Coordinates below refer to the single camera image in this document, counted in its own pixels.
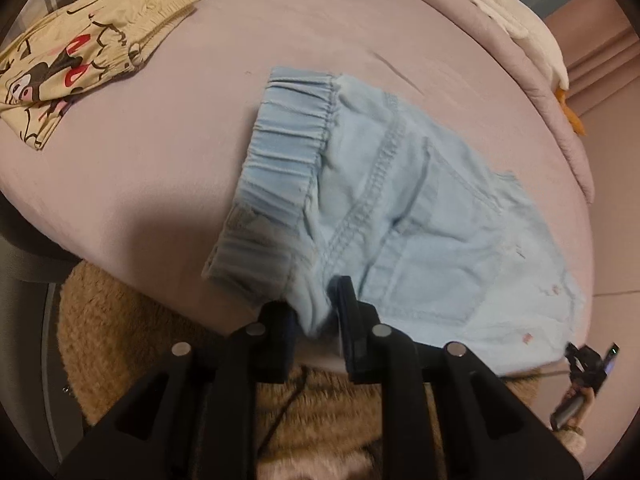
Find person's right hand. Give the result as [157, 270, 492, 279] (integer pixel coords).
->
[550, 382, 596, 431]

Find cream cartoon print pants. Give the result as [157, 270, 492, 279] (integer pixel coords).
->
[1, 0, 200, 151]

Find pink bed sheet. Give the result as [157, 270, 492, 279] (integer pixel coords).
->
[0, 0, 594, 376]

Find white goose plush toy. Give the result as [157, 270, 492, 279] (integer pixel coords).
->
[470, 0, 586, 136]

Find light blue strawberry pants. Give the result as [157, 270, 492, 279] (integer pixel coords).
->
[203, 67, 585, 375]

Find pink curtain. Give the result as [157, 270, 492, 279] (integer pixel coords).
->
[546, 1, 639, 116]

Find pink quilt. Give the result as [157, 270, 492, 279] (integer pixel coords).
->
[422, 0, 594, 204]

